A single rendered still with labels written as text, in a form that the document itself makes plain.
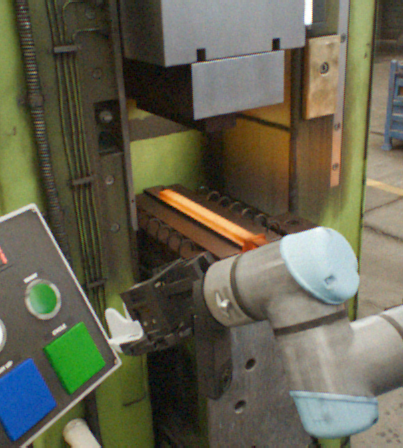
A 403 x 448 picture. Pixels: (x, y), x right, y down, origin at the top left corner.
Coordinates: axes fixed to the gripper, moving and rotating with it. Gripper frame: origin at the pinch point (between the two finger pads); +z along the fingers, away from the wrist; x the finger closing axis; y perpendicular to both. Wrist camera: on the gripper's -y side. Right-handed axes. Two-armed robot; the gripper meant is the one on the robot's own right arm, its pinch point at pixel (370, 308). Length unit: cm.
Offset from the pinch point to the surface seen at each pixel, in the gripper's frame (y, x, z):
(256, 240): -1.3, -0.2, 29.0
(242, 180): 1, 23, 65
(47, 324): -6.1, -46.3, 17.5
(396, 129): 83, 326, 266
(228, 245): 0.9, -3.2, 34.3
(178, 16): -44, -14, 31
